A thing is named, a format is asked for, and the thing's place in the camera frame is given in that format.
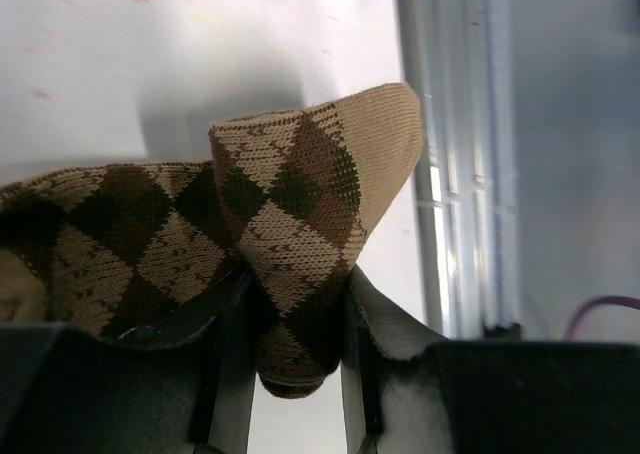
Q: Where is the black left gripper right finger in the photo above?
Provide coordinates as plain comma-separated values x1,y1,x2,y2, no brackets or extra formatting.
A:
342,267,449,439

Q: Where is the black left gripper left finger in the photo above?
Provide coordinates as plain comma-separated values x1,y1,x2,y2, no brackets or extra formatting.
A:
104,268,255,444

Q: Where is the tan brown argyle sock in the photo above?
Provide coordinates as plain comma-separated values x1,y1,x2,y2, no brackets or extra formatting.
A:
1,83,423,399

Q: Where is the aluminium frame rail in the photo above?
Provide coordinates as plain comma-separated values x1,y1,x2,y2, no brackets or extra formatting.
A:
396,0,520,339

